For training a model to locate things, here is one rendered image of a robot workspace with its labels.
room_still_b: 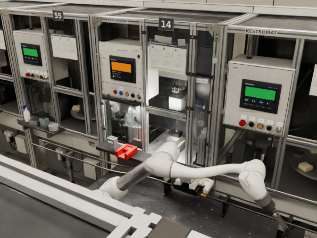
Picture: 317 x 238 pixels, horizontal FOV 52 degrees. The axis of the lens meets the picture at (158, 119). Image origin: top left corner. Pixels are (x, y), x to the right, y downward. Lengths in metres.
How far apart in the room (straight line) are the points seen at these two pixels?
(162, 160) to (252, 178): 0.53
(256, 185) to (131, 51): 1.39
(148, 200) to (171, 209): 0.21
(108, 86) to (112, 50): 0.32
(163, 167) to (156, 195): 0.80
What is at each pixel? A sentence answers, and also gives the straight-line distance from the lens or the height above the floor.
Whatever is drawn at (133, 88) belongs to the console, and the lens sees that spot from 2.66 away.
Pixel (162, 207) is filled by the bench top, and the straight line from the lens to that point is 2.61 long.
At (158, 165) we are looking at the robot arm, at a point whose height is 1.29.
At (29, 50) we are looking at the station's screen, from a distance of 3.37.
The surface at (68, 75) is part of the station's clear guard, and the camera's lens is 3.15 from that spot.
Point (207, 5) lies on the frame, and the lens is 3.10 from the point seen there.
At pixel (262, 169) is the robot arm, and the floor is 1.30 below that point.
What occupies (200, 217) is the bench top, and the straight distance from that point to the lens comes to 2.54.
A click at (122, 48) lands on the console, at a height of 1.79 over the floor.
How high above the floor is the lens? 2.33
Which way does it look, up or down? 24 degrees down
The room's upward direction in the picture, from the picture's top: straight up
